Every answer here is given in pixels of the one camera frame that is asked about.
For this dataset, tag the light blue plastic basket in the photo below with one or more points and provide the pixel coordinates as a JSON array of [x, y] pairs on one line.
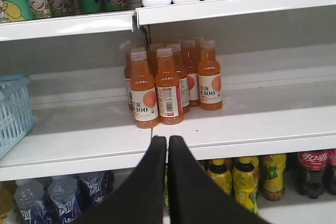
[[16, 115]]

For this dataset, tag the blue sports drink bottle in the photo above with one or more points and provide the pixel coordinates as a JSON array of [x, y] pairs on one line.
[[97, 186], [63, 194], [30, 199]]

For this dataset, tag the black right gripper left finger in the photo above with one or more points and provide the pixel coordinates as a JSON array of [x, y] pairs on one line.
[[139, 199]]

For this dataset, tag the yellow lemon tea bottle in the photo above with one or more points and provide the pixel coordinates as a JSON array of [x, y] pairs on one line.
[[245, 183], [273, 167], [221, 175]]

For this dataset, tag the orange C100 juice bottle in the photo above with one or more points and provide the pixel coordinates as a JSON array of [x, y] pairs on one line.
[[167, 83], [143, 91], [209, 72]]

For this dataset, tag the white metal shelf unit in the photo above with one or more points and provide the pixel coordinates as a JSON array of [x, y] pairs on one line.
[[278, 68]]

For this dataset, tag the plastic cola bottle red label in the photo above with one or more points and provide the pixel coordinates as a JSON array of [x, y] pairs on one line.
[[311, 168]]

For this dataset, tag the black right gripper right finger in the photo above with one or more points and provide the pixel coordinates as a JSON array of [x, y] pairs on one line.
[[193, 195]]

